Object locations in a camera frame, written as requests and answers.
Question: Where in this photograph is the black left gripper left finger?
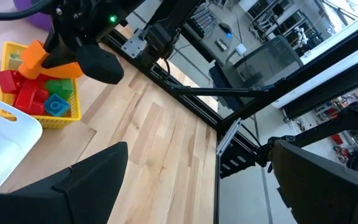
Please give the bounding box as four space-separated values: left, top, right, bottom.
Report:
0 141 129 224

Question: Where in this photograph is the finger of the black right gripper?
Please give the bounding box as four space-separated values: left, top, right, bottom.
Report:
75 44 124 85
41 29 80 70

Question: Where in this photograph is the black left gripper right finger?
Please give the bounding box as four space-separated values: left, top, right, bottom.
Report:
267 139 358 224

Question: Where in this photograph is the orange long toy block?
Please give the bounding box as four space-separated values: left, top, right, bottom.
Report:
18 39 84 80

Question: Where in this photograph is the green two-stud toy block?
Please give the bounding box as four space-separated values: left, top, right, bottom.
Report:
44 78 75 101

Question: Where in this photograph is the small teal cube block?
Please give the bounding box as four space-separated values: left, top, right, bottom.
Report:
44 94 71 118

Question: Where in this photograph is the large red toy block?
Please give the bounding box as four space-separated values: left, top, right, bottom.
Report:
13 79 50 116

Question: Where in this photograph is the red stepped toy block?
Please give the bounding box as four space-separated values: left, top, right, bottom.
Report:
0 70 22 95

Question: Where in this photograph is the purple monster face bucket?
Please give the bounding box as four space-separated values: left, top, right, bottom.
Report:
12 0 55 32

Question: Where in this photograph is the yellow mesh basket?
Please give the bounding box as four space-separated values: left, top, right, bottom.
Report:
0 41 83 129

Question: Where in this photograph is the white plastic bin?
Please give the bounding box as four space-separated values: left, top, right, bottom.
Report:
0 91 44 193

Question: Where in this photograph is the black cart beam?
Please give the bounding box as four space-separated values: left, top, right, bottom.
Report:
283 60 358 119

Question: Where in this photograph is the grey desk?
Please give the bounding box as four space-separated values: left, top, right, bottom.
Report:
169 0 260 68

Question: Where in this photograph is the black keyboard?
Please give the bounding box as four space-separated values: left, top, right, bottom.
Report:
191 4 218 35

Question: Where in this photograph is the black computer mouse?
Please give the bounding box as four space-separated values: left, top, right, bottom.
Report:
218 22 234 39

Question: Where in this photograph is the white power adapter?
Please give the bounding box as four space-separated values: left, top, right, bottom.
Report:
234 43 247 57

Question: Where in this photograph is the grey mesh office chair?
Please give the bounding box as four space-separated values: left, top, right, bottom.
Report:
209 34 304 113

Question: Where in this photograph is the silver frame bracket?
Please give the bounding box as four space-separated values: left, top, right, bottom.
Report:
121 28 146 59

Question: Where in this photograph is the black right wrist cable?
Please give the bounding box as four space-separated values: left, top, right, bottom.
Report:
0 0 54 21

